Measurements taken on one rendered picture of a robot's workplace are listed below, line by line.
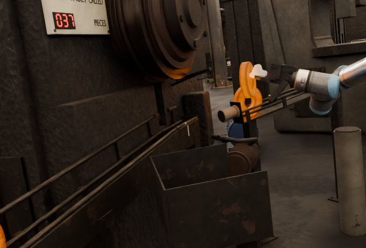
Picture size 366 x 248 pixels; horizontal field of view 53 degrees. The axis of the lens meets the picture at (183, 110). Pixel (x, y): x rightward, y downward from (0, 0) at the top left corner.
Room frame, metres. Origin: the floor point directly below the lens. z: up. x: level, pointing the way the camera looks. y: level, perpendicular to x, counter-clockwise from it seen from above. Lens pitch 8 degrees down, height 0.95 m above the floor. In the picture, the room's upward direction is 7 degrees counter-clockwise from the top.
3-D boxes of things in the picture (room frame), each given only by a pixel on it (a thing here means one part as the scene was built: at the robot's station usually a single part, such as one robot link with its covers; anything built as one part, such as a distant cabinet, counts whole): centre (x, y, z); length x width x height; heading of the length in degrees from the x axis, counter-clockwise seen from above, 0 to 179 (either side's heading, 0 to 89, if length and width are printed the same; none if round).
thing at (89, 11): (1.11, 0.27, 1.15); 0.26 x 0.02 x 0.18; 155
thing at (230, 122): (3.59, -0.55, 0.17); 0.57 x 0.31 x 0.34; 175
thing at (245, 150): (1.61, -0.24, 0.27); 0.22 x 0.13 x 0.53; 155
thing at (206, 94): (1.59, -0.06, 0.68); 0.11 x 0.08 x 0.24; 65
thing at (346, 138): (1.71, -0.77, 0.26); 0.12 x 0.12 x 0.52
